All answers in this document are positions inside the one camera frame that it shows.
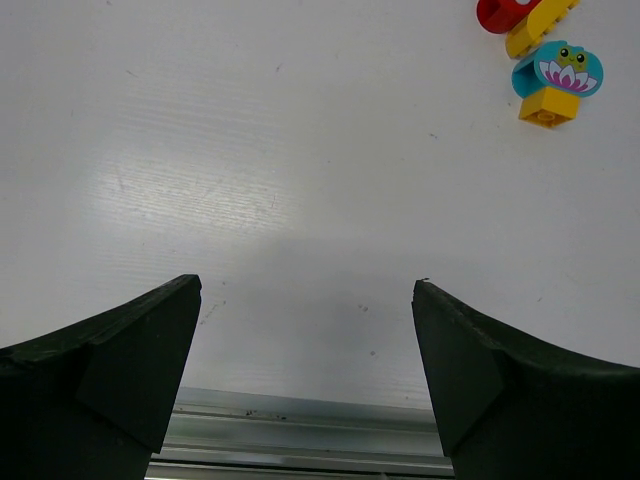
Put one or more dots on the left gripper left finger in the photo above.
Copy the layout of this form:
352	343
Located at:
93	400

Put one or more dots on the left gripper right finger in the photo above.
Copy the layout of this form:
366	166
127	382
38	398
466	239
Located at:
508	405

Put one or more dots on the orange small lego brick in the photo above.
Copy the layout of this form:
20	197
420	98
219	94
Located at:
549	107

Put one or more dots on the teal printed round lego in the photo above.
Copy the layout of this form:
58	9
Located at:
559	65

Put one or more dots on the red flower lego piece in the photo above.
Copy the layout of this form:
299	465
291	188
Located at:
500	16

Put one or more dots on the yellow lego brick upper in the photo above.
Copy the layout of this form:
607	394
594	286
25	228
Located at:
529	33

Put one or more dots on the aluminium front rail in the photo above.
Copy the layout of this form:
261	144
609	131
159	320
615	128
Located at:
224	435

